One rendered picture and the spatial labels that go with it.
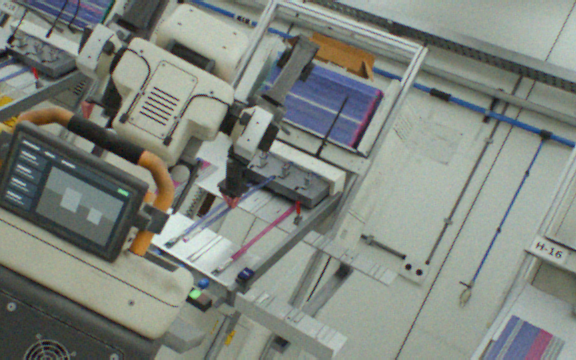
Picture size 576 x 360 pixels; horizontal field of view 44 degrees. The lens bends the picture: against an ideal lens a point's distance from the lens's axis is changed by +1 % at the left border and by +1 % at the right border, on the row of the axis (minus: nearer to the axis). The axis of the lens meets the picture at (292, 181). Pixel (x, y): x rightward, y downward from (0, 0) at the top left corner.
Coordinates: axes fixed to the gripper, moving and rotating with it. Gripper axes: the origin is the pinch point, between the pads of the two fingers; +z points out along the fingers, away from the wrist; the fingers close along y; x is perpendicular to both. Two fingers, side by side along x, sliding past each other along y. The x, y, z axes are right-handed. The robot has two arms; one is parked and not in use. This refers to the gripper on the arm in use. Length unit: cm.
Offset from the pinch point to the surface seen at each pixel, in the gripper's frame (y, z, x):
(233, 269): -14.2, 10.8, 16.4
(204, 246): 1.0, 10.6, 13.9
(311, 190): -13.9, 4.3, -32.2
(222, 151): 34, 10, -37
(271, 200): -1.6, 10.4, -23.4
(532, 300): -103, 10, -38
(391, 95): -23, -25, -71
